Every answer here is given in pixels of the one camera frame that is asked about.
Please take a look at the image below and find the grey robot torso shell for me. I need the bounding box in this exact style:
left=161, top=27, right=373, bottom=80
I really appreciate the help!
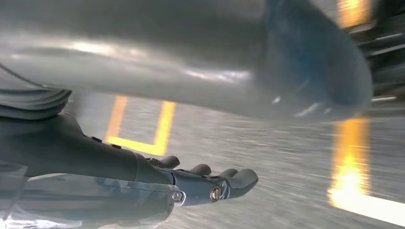
left=0, top=0, right=374, bottom=122

